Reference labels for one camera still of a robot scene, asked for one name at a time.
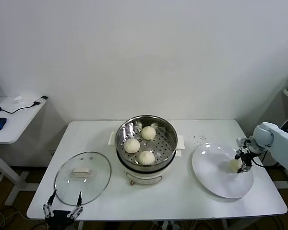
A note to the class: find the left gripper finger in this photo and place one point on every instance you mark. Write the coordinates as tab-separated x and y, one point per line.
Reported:
52	198
80	200

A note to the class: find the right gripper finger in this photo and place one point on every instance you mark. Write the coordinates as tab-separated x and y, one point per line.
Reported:
238	154
244	167

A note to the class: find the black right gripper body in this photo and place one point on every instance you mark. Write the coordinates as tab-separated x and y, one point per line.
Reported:
247	155

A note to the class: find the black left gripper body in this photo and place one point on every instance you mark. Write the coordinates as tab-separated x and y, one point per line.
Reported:
60	220

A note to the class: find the white steamed baozi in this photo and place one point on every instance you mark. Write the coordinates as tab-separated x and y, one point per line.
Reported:
234	165
132	145
146	158
148	133

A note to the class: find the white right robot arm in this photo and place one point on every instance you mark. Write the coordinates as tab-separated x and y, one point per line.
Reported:
283	143

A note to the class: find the perforated steel steamer basket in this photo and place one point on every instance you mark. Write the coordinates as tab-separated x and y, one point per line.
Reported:
165	141

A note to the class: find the white oval plate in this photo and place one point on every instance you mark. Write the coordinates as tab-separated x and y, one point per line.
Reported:
206	167

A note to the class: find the oval glass pot lid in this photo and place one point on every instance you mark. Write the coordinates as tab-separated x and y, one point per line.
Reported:
93	165

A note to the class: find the cream electric cooker pot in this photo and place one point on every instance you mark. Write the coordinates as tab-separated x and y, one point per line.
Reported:
144	178

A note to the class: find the white side desk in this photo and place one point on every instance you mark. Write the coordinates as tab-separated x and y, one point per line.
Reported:
14	124

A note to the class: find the black usb adapter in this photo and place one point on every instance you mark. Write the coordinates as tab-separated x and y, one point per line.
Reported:
43	97

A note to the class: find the small white desk object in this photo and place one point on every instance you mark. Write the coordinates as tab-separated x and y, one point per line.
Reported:
18	99

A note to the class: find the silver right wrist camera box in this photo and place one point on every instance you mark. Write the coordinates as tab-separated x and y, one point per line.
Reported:
242	141

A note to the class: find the white shelf leg frame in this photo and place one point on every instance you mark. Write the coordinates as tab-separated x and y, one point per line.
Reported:
282	185

